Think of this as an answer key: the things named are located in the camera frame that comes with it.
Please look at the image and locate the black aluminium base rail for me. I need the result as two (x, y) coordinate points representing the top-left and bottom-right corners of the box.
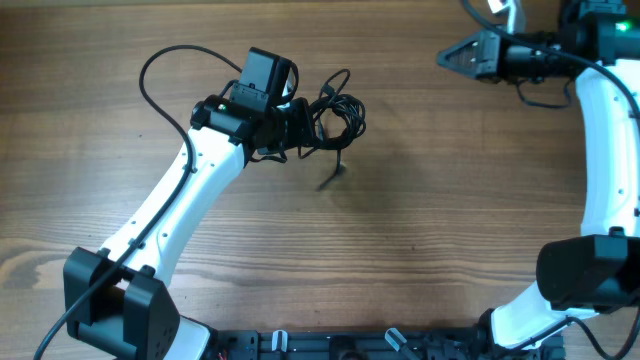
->
(209, 327), (566, 360)

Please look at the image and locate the left camera black cable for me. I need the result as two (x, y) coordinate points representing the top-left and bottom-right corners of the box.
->
(32, 44), (246, 360)

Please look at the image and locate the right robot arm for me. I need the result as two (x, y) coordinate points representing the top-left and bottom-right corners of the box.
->
(437, 0), (639, 359)

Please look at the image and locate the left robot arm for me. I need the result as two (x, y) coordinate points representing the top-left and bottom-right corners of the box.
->
(60, 48), (311, 359)

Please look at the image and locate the right camera black cable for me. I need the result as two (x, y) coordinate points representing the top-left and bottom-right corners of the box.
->
(459, 0), (640, 360)

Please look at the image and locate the camera black cable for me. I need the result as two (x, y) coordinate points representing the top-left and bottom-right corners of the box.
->
(459, 0), (640, 360)
(32, 44), (246, 360)

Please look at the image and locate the black HDMI cable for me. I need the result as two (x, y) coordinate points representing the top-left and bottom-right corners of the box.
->
(297, 68), (368, 192)

